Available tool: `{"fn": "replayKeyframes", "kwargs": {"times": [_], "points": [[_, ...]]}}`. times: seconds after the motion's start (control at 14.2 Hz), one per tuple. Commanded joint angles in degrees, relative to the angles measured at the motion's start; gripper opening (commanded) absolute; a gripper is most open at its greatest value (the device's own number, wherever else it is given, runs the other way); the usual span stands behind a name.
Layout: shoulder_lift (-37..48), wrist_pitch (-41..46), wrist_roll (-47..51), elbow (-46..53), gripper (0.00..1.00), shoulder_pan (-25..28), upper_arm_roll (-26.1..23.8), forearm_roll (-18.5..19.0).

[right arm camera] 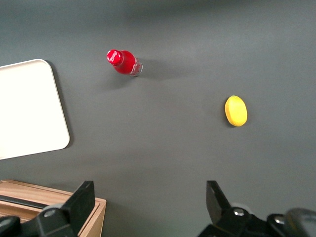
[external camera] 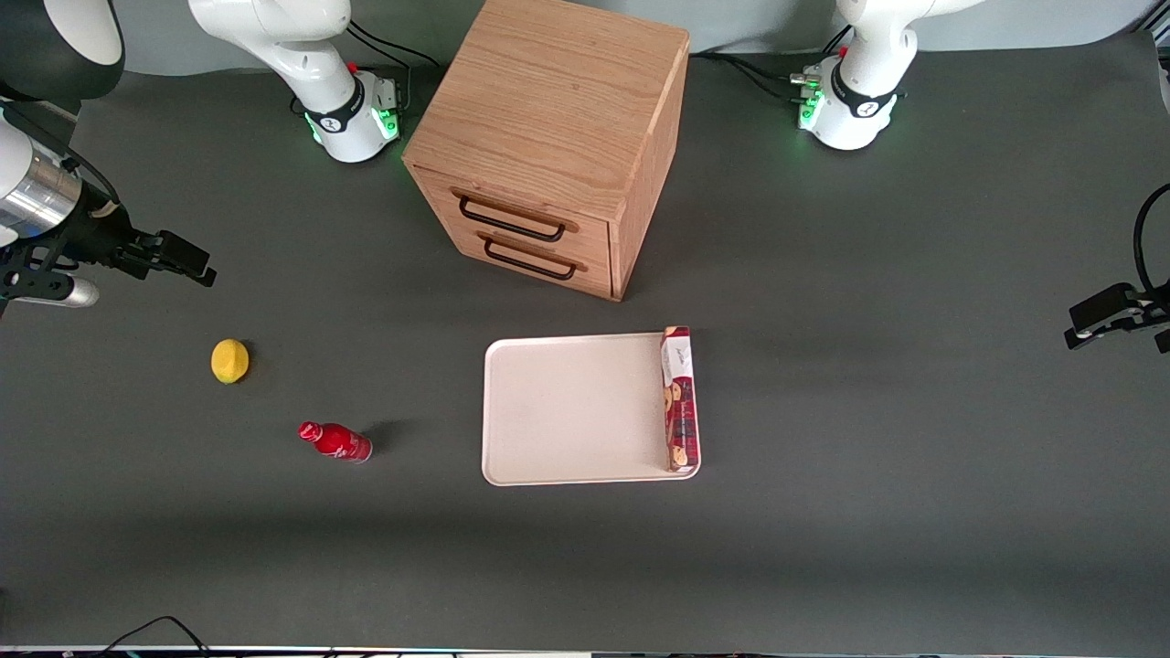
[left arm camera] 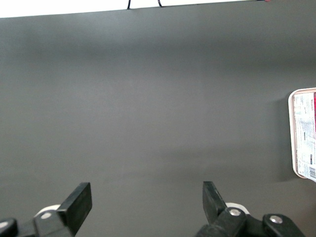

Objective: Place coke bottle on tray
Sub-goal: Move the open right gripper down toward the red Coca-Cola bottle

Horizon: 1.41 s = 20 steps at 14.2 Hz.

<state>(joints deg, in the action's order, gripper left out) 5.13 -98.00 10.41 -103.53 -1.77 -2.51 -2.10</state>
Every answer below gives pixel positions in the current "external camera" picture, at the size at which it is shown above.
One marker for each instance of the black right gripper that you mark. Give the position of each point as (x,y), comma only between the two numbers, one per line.
(93,236)

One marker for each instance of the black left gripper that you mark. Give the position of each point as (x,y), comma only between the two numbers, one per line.
(1111,312)

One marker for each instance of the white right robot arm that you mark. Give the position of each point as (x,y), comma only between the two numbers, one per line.
(322,66)

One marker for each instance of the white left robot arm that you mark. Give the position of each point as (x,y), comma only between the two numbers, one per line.
(861,93)

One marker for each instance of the red coke bottle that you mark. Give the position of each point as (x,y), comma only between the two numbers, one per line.
(336,441)

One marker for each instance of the beige plastic tray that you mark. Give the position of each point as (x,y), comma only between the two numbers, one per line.
(571,411)

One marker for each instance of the yellow lemon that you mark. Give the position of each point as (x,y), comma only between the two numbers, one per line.
(229,361)

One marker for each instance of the wooden two-drawer cabinet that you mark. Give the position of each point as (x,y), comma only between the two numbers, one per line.
(548,119)

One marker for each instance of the red cookie box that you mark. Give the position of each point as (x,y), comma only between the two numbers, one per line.
(680,402)

